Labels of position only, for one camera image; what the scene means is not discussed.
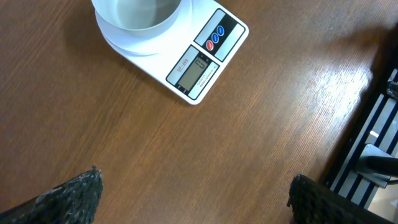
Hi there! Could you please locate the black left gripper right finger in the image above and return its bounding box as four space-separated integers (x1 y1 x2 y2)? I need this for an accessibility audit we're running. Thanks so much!
287 174 393 224

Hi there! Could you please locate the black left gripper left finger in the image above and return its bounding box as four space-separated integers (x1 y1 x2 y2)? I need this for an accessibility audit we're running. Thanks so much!
1 166 103 224

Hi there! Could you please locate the white digital kitchen scale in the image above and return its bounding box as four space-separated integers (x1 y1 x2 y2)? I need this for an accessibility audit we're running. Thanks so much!
95 0 249 105

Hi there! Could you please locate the white round bowl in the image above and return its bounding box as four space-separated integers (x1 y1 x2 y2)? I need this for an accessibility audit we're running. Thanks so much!
91 0 183 37

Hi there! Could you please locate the aluminium frame rail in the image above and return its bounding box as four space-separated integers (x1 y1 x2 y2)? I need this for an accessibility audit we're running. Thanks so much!
324 68 397 220

